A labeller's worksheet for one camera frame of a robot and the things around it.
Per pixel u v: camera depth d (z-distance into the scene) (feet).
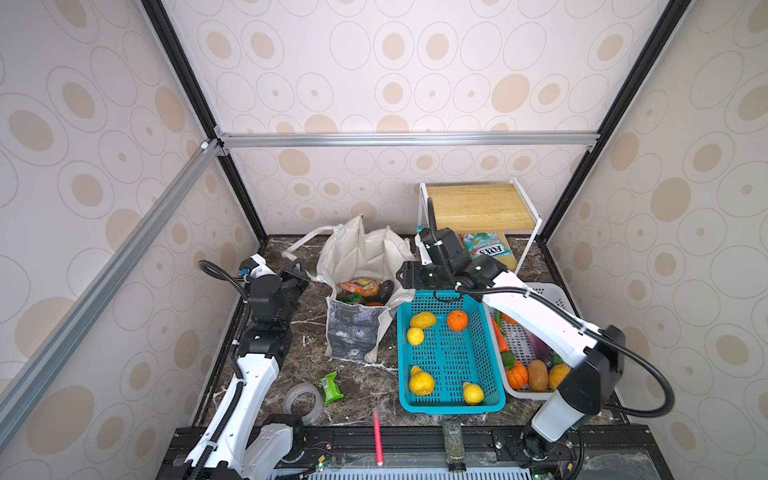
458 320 3.01
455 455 2.29
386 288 3.09
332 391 2.65
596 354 1.41
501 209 2.69
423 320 3.01
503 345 2.80
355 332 2.55
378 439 2.44
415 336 2.92
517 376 2.60
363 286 3.04
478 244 3.05
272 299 1.78
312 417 2.51
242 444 1.42
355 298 2.84
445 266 1.85
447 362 2.86
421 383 2.55
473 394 2.55
